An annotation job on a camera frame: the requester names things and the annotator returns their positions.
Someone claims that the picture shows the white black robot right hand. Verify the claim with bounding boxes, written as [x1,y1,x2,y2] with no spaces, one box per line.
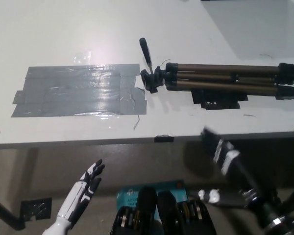
[197,126,261,212]

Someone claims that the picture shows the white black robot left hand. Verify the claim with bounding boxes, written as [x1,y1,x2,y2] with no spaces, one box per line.
[56,159,106,222]

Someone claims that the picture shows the bronze black camera tripod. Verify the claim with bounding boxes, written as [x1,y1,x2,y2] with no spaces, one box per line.
[139,37,294,100]

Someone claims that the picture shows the black robot torso teal top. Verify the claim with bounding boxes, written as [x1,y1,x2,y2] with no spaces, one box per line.
[110,180,218,235]

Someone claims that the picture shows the black tape floor patch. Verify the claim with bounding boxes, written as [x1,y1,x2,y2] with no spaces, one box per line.
[20,197,52,220]

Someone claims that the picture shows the black tape square patch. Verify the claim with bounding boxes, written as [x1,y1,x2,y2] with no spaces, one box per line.
[191,89,249,110]

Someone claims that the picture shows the small black tape strip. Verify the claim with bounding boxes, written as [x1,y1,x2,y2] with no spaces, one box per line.
[153,134,174,143]

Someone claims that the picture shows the black table leg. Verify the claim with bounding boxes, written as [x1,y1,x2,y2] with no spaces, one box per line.
[0,194,27,232]

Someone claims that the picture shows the grey duct tape patch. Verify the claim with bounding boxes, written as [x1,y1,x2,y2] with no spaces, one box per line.
[10,63,147,118]

